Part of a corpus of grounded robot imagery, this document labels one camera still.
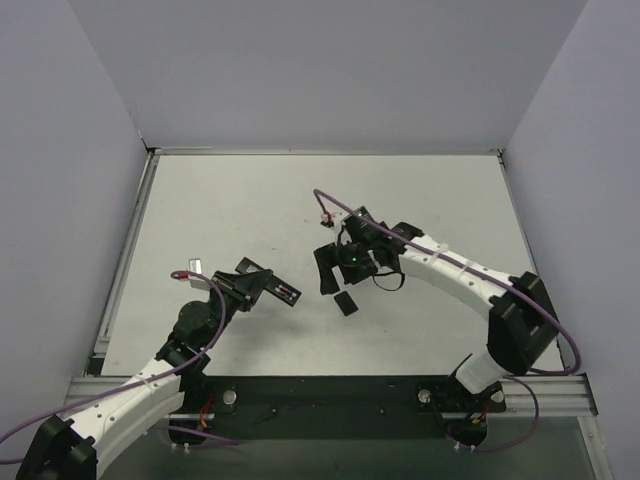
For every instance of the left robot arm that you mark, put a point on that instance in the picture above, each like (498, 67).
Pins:
(97, 430)

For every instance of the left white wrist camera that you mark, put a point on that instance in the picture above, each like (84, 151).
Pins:
(197, 279)

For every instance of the aluminium front rail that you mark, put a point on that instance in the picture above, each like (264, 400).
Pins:
(557, 396)

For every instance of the black AAA battery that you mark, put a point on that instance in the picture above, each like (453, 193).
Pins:
(283, 298)
(286, 291)

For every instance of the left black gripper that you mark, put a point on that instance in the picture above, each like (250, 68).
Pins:
(257, 280)

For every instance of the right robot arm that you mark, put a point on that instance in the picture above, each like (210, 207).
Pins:
(514, 307)

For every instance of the black battery cover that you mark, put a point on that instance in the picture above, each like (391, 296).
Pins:
(345, 303)

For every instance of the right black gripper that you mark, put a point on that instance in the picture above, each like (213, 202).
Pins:
(338, 259)

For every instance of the black remote control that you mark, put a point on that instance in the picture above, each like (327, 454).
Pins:
(274, 282)

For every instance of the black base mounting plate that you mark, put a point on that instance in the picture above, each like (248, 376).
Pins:
(331, 407)

